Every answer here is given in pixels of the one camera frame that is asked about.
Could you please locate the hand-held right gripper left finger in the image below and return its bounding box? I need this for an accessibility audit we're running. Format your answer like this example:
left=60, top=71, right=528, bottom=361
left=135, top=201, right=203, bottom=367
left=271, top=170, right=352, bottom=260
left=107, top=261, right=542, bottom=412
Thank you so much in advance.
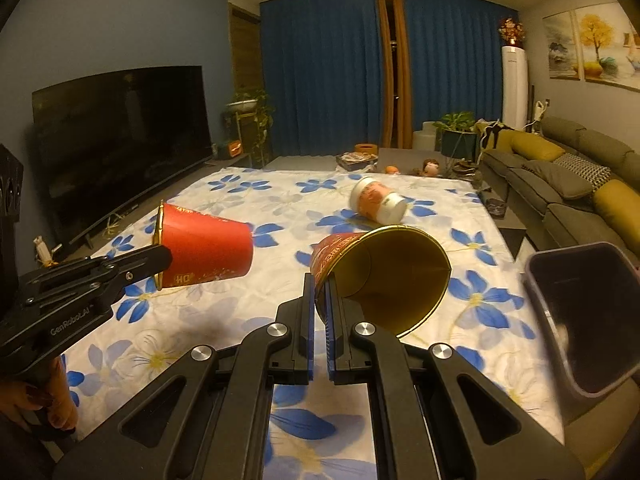
left=52, top=272, right=318, bottom=480

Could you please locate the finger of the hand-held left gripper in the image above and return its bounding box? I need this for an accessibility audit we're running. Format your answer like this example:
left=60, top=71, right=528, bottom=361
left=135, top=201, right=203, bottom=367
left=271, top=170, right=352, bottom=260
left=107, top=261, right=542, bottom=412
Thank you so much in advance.
left=20, top=244, right=173, bottom=312

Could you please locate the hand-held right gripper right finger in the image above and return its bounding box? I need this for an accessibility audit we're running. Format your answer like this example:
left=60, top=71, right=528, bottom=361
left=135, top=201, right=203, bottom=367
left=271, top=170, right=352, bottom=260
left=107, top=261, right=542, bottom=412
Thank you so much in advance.
left=324, top=277, right=586, bottom=480

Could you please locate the red paper cup gold rim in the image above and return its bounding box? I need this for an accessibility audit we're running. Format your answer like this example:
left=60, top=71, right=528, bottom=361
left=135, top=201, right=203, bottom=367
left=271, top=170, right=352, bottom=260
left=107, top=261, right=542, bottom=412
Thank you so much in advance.
left=152, top=200, right=253, bottom=292

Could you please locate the red paper cup gold lining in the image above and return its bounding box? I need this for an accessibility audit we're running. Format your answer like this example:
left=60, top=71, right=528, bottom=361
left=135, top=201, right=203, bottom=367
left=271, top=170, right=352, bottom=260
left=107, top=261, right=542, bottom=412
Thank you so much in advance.
left=310, top=225, right=452, bottom=337

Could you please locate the dark grey trash bin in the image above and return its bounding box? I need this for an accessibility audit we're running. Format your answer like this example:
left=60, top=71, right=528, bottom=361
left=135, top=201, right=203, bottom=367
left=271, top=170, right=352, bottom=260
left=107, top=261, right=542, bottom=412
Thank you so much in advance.
left=522, top=242, right=640, bottom=400

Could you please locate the person's left hand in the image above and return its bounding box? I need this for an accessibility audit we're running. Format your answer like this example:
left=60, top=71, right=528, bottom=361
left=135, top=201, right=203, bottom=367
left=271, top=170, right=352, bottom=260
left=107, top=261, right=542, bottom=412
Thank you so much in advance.
left=0, top=380, right=56, bottom=427

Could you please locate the black flat television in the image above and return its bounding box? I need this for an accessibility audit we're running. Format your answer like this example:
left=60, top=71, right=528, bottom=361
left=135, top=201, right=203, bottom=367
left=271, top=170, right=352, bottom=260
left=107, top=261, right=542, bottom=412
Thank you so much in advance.
left=31, top=65, right=213, bottom=253

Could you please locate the floral white blue tablecloth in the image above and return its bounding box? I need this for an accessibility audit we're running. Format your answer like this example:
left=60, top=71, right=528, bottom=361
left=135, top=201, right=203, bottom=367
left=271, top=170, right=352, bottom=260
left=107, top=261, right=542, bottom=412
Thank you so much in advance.
left=50, top=167, right=566, bottom=480

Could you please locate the white orange paper cup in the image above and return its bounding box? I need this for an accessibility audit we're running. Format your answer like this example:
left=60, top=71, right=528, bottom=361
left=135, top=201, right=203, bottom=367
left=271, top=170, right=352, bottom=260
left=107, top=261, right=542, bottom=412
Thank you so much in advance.
left=349, top=176, right=407, bottom=225

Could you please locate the trailing plant on stand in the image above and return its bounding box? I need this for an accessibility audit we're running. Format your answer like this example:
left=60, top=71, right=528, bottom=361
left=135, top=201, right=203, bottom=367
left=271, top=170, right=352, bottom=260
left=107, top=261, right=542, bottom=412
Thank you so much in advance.
left=222, top=89, right=275, bottom=168

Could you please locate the printed snack box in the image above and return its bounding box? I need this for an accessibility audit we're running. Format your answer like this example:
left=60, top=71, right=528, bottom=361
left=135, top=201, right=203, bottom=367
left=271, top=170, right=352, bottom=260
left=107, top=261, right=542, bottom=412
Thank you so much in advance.
left=336, top=151, right=378, bottom=171

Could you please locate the brown tea ornament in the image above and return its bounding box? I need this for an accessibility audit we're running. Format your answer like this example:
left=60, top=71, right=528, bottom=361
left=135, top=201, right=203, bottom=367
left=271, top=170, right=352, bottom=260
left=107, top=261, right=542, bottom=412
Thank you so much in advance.
left=450, top=157, right=483, bottom=181

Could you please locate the white round stool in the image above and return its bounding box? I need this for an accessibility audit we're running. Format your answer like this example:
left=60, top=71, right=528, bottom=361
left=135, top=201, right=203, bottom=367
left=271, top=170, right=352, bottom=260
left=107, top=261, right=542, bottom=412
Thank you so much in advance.
left=412, top=121, right=443, bottom=151

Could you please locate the potted plant in dark pot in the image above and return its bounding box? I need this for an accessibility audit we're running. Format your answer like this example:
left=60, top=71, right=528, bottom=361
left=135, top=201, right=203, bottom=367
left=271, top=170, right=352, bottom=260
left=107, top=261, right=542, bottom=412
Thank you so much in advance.
left=432, top=111, right=478, bottom=158

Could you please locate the blue curtain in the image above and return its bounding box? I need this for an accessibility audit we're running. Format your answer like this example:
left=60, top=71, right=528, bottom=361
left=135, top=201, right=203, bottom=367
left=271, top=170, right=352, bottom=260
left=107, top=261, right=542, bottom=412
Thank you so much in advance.
left=402, top=0, right=521, bottom=150
left=260, top=0, right=386, bottom=157

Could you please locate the grey sectional sofa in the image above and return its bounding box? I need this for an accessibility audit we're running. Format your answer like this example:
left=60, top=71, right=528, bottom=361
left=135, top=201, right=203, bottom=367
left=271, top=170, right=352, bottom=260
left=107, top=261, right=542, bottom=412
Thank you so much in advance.
left=477, top=116, right=640, bottom=281

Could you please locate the grey cushion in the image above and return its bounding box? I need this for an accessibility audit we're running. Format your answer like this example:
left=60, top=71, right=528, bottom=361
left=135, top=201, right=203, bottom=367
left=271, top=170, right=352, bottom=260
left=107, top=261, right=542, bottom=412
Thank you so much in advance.
left=522, top=159, right=593, bottom=200

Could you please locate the small mustard cushion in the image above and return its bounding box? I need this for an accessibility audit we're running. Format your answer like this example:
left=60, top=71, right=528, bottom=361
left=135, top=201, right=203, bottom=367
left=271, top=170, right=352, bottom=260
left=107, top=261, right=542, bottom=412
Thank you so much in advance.
left=510, top=132, right=566, bottom=162

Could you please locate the brown sheer curtain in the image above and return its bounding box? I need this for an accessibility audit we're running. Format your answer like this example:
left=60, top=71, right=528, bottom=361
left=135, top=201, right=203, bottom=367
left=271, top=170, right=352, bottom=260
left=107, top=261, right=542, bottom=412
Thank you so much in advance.
left=395, top=0, right=414, bottom=150
left=377, top=0, right=397, bottom=148

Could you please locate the black white patterned cushion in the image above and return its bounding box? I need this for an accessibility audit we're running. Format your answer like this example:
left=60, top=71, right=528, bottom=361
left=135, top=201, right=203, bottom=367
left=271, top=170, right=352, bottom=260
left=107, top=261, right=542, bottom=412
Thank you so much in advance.
left=552, top=152, right=612, bottom=191

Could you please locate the small white appliance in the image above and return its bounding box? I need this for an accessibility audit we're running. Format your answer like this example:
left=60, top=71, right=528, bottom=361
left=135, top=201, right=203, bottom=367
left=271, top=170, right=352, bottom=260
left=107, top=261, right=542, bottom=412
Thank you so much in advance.
left=530, top=100, right=551, bottom=133

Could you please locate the large mustard cushion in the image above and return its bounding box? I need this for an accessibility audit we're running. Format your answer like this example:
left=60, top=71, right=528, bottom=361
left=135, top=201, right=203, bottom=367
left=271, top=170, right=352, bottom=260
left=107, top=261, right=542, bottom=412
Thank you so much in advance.
left=592, top=179, right=640, bottom=241

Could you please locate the white standing air conditioner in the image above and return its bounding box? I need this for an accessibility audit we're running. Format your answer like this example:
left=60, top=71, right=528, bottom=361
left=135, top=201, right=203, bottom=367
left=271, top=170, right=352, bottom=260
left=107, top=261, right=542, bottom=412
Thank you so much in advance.
left=501, top=46, right=530, bottom=128

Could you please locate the red gold flower ornament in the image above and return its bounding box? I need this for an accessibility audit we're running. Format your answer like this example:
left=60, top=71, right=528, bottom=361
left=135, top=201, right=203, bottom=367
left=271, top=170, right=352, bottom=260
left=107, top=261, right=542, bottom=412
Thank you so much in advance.
left=497, top=17, right=527, bottom=50

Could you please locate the wooden wall panel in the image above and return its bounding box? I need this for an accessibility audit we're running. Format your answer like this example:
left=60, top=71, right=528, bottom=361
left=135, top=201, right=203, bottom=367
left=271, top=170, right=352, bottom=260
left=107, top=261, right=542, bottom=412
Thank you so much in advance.
left=229, top=2, right=262, bottom=93

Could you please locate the small landscape wall painting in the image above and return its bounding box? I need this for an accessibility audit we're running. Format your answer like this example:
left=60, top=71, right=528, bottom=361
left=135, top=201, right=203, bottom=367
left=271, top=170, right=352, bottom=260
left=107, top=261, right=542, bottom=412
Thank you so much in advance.
left=542, top=9, right=585, bottom=82

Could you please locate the tree and sailboat wall painting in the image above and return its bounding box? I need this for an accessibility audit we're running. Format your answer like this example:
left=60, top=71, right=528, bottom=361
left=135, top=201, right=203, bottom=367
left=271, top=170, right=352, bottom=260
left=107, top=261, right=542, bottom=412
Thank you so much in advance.
left=572, top=0, right=640, bottom=92

